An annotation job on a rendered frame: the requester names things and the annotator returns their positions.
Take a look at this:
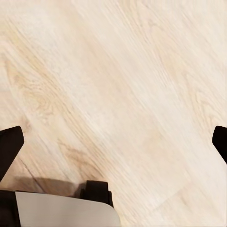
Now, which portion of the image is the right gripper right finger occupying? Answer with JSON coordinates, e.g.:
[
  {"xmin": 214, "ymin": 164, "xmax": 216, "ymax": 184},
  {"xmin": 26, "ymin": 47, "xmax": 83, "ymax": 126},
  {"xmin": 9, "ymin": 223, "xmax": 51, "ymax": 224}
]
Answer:
[{"xmin": 212, "ymin": 126, "xmax": 227, "ymax": 164}]

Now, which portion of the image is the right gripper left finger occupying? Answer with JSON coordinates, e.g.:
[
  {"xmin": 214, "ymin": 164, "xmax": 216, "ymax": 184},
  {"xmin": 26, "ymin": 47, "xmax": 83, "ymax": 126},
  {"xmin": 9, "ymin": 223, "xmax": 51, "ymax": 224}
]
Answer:
[{"xmin": 0, "ymin": 126, "xmax": 25, "ymax": 181}]

